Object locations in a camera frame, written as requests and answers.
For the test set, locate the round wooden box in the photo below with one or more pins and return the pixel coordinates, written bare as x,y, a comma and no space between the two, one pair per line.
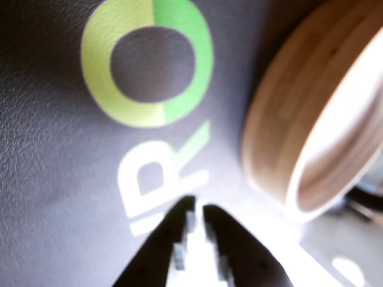
284,119

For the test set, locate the dark metal object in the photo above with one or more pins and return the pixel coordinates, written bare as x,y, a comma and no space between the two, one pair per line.
363,203

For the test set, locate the grey mat with green letters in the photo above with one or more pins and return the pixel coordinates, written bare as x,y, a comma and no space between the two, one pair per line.
54,149

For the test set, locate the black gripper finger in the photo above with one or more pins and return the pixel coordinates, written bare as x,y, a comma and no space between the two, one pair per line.
239,251
158,242

